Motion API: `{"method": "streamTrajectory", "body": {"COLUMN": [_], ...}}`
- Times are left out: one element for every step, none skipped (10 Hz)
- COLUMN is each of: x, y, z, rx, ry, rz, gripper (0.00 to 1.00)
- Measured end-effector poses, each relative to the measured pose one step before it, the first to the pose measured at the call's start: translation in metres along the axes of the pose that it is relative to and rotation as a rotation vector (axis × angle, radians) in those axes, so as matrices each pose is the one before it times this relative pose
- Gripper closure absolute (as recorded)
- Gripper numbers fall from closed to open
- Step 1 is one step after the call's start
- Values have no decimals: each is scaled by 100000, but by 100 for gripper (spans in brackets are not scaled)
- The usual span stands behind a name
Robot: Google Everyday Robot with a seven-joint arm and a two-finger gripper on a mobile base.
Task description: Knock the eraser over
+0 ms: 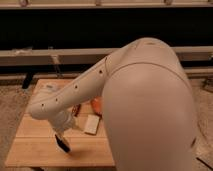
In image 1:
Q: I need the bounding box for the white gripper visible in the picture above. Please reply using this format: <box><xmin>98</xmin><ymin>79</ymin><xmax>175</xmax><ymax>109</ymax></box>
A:
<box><xmin>49</xmin><ymin>111</ymin><xmax>75</xmax><ymax>141</ymax></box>

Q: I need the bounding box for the black eraser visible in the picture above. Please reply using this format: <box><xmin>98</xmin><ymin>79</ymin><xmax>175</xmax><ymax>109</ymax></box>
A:
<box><xmin>55</xmin><ymin>135</ymin><xmax>70</xmax><ymax>153</ymax></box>

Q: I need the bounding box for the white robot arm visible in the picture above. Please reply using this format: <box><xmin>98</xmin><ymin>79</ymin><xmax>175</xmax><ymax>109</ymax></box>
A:
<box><xmin>28</xmin><ymin>38</ymin><xmax>197</xmax><ymax>171</ymax></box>

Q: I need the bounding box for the wooden table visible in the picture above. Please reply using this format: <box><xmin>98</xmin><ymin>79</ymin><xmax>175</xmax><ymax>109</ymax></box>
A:
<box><xmin>4</xmin><ymin>78</ymin><xmax>116</xmax><ymax>168</ymax></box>

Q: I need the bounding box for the white rectangular box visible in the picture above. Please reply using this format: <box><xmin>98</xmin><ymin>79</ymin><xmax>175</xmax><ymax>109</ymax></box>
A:
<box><xmin>84</xmin><ymin>115</ymin><xmax>100</xmax><ymax>135</ymax></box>

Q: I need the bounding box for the white paper cup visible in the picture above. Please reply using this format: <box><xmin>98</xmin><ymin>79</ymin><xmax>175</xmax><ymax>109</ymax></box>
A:
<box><xmin>44</xmin><ymin>83</ymin><xmax>58</xmax><ymax>91</ymax></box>

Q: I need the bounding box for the grey metal rail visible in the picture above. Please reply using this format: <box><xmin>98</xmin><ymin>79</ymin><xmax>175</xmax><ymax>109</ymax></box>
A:
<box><xmin>0</xmin><ymin>46</ymin><xmax>213</xmax><ymax>66</ymax></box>

